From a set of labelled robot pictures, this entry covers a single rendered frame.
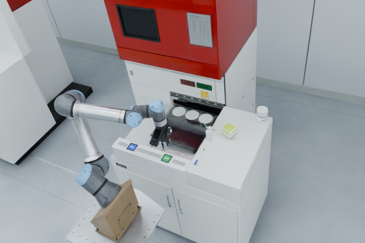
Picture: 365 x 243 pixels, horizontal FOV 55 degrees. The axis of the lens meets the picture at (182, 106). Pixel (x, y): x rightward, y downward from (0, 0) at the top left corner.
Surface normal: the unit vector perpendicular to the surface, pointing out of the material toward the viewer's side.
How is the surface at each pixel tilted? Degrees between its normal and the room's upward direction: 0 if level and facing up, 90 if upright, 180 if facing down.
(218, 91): 90
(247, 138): 0
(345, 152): 0
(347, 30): 90
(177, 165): 0
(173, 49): 90
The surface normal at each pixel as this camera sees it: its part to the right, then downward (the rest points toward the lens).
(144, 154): -0.11, -0.74
